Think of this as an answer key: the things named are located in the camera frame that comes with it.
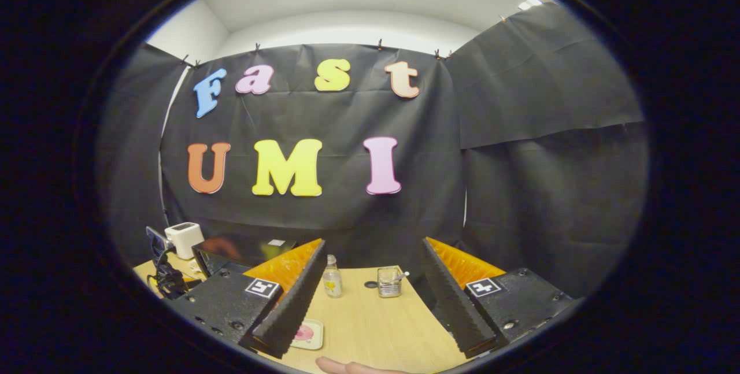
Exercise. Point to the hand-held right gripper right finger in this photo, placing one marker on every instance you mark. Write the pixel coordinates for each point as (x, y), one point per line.
(454, 310)

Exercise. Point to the clear glass bottle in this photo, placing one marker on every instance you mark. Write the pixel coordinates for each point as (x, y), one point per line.
(332, 281)

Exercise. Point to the white plastic straw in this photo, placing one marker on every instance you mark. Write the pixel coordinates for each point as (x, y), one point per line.
(401, 276)

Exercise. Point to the ceiling light panel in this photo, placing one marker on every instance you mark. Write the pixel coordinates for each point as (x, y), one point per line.
(531, 2)

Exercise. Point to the white toaster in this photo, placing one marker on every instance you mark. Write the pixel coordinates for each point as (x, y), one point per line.
(184, 240)

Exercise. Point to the white rectangular plate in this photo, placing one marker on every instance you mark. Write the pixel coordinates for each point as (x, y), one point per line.
(315, 342)

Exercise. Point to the pink ham slice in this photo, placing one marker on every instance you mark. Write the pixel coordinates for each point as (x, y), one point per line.
(304, 333)

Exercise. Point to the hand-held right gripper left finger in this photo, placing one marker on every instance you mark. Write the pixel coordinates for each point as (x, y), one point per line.
(292, 310)

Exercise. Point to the black electric oven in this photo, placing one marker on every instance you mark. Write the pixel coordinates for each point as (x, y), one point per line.
(231, 255)

